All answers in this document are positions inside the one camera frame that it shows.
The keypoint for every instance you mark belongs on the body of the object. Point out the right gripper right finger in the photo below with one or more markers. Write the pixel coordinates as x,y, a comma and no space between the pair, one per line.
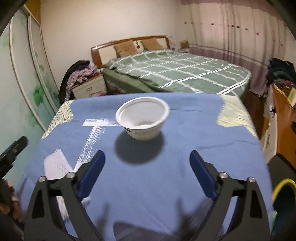
250,218

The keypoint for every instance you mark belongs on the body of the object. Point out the yellow rimmed trash bin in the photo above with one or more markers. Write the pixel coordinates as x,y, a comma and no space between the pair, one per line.
283,200

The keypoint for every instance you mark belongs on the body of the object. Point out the pile of clothes on cabinet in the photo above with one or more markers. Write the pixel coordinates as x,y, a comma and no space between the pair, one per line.
79,72

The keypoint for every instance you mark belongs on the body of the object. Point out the sliding wardrobe door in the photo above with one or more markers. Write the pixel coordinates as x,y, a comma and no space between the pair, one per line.
29,94

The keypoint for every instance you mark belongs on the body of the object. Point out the dark clothes pile on desk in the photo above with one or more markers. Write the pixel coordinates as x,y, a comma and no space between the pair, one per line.
279,69

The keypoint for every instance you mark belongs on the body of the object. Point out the white bedside cabinet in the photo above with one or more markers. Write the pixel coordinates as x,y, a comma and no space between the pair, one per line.
93,87

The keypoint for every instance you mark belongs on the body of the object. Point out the pink and white curtain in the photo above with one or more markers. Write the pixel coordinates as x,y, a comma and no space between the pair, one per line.
246,33

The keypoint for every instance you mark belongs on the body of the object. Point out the blue patterned tablecloth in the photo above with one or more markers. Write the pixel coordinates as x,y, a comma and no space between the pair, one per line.
147,189

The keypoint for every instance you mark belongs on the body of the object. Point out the brown pillow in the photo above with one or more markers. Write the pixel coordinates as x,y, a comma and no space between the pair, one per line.
151,44
125,49

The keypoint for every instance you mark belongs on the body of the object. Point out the wooden desk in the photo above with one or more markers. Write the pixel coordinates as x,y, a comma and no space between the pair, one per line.
279,137

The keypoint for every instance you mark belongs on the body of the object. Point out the person hand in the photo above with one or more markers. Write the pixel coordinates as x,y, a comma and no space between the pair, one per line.
10,204

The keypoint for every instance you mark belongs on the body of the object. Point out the left brown pillow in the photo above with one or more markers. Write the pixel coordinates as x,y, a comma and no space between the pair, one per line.
125,49

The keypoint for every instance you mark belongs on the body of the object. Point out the green checked duvet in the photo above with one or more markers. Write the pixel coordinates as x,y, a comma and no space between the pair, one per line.
173,71

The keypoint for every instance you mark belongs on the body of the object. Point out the right brown pillow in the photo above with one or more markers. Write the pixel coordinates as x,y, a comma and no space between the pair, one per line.
151,44

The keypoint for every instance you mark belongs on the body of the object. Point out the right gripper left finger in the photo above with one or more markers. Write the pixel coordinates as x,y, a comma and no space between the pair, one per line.
44,220

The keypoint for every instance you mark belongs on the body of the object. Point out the wooden bed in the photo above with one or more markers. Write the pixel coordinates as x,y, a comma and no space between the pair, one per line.
119,83

